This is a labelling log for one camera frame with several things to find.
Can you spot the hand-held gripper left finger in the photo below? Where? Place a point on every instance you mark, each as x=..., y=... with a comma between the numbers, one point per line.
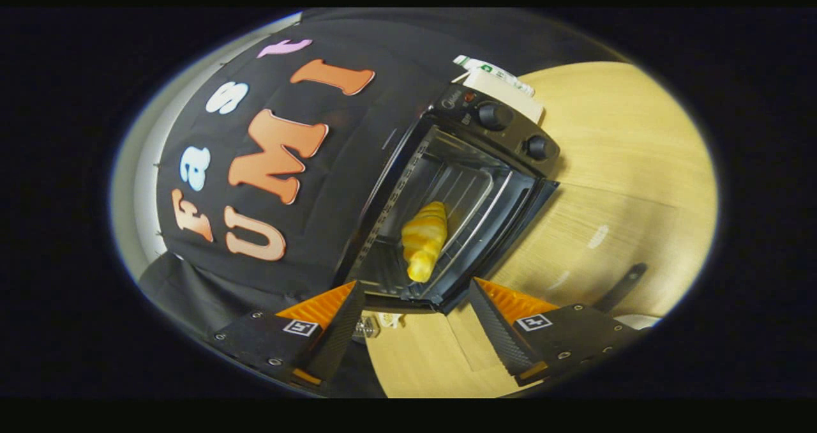
x=335, y=334

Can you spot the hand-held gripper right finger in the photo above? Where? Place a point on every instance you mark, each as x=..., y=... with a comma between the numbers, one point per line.
x=501, y=337

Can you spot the golden croissant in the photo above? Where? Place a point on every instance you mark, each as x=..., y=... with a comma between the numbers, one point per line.
x=424, y=238

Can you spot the black toaster oven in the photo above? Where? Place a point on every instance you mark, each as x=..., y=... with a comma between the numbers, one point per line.
x=510, y=133

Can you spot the white pop-up toaster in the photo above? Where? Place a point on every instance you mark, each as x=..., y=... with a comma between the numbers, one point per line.
x=510, y=101

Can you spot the white compartment snack dish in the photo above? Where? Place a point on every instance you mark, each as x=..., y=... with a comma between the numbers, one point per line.
x=390, y=319

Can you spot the white plate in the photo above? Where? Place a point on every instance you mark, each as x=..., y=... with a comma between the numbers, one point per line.
x=638, y=322

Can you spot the white bottle with green label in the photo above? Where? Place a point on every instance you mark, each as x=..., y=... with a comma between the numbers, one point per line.
x=494, y=72

